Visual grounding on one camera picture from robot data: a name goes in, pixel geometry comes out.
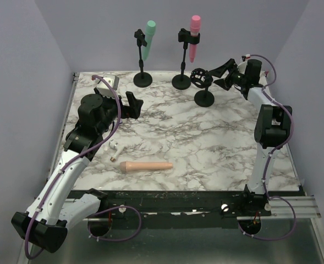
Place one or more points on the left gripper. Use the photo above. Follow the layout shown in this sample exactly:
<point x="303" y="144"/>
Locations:
<point x="133" y="110"/>

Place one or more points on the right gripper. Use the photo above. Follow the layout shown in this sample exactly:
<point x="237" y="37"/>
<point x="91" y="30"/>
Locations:
<point x="230" y="66"/>

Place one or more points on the black shock-mount microphone stand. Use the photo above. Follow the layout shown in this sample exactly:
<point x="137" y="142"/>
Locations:
<point x="202" y="79"/>

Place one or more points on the black clip microphone stand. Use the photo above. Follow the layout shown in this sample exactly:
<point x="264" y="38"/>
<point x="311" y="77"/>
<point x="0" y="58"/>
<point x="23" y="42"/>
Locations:
<point x="181" y="81"/>

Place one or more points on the beige microphone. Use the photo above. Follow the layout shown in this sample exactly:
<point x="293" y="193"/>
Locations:
<point x="127" y="166"/>

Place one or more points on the pink microphone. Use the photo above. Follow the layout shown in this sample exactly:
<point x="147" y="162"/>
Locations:
<point x="195" y="27"/>

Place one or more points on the green microphone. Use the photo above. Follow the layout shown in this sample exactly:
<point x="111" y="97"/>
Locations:
<point x="149" y="34"/>

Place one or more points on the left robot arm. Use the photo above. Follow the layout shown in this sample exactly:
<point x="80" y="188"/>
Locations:
<point x="46" y="222"/>

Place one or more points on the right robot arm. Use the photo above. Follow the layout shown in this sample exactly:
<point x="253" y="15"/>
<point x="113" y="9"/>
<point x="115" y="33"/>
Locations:
<point x="272" y="129"/>

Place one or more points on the black stand with green microphone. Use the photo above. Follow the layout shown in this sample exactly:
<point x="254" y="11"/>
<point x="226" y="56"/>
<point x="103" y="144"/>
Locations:
<point x="141" y="79"/>

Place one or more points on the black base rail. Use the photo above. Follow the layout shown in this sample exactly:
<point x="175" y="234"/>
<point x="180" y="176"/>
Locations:
<point x="184" y="209"/>

